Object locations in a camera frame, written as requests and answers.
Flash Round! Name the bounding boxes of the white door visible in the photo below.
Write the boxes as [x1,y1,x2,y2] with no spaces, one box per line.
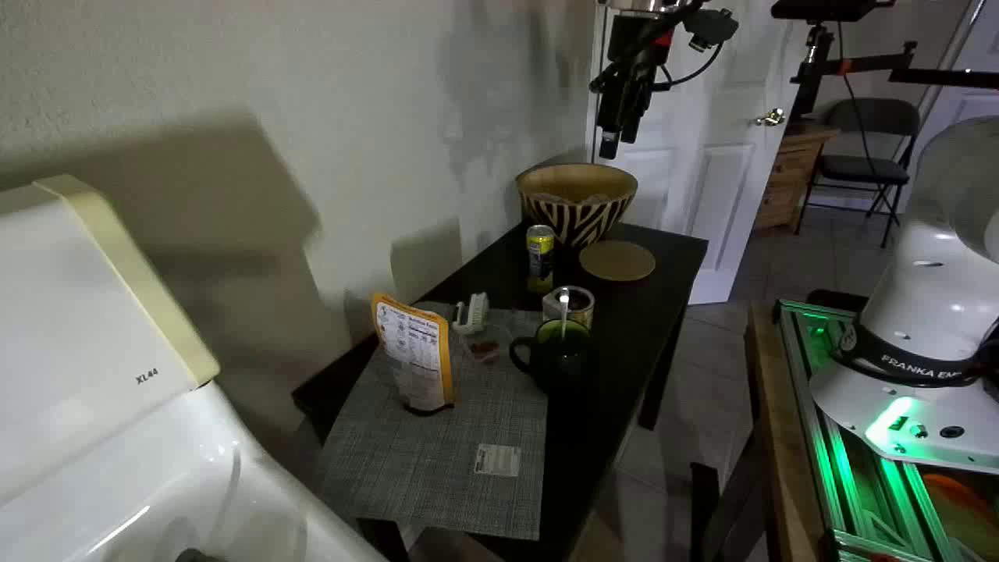
[591,0,807,303]

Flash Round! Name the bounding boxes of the zebra patterned wooden bowl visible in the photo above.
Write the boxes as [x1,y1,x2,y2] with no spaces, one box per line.
[514,164,637,247]

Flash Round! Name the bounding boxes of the black side table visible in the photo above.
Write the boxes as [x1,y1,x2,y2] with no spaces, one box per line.
[294,224,710,562]

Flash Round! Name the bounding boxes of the orange snack pouch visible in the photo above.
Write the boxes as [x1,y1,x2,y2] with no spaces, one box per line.
[373,293,452,415]

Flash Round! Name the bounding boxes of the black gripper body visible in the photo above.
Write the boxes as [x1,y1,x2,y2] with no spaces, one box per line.
[591,0,682,134]

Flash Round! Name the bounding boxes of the black camera tripod stand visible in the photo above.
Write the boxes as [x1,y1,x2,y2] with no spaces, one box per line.
[767,0,999,134]

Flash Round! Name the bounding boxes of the yellow green drink can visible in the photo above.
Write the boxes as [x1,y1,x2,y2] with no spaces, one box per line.
[525,224,557,293]

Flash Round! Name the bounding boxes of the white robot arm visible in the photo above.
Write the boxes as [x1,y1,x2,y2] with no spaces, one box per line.
[652,0,999,474]

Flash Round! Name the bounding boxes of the small white clip holder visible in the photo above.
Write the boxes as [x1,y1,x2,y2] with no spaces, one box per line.
[452,293,492,336]

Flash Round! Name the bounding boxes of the glass candle jar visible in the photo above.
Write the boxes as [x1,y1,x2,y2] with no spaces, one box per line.
[542,284,596,327]

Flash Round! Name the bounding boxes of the small red brown object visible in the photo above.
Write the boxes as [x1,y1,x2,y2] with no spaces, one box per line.
[468,338,499,362]

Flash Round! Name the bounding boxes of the round brown coaster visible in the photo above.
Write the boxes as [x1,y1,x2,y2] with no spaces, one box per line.
[579,242,655,280]

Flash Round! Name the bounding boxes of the grey checked place mat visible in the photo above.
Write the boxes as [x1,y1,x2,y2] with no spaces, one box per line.
[320,310,547,542]

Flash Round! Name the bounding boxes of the black folding chair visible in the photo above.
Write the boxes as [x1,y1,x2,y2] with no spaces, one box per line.
[797,97,922,242]

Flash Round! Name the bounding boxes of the dark green mug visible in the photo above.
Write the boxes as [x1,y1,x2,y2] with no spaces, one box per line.
[509,321,596,395]

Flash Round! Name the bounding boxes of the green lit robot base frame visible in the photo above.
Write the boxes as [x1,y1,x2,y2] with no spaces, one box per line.
[775,303,999,562]

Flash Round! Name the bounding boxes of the wooden workbench edge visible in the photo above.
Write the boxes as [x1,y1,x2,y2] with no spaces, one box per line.
[748,303,826,562]

